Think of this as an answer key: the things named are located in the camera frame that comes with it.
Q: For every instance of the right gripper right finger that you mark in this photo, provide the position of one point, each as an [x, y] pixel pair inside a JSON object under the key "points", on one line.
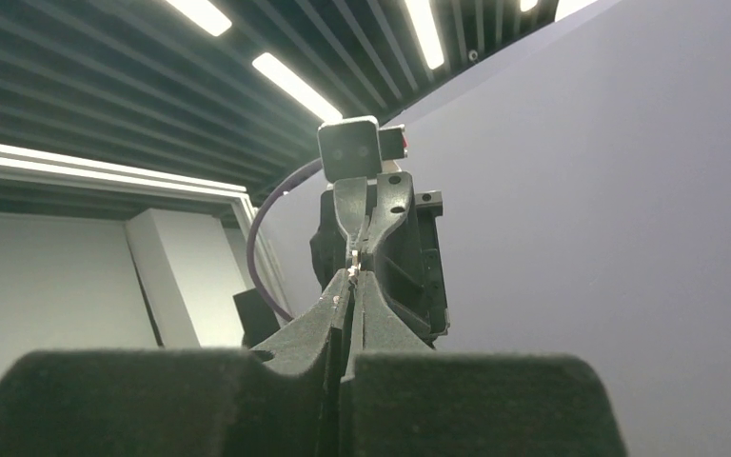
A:
{"points": [[400, 397]]}

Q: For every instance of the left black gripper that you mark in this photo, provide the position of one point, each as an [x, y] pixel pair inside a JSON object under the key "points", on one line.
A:
{"points": [[410, 269]]}

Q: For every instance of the silver key with ring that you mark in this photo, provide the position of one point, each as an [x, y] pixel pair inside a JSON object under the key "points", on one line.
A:
{"points": [[354, 266]]}

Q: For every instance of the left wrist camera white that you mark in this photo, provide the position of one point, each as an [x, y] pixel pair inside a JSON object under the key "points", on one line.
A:
{"points": [[359, 147]]}

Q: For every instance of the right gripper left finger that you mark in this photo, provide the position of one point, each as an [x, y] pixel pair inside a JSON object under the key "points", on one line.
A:
{"points": [[279, 398]]}

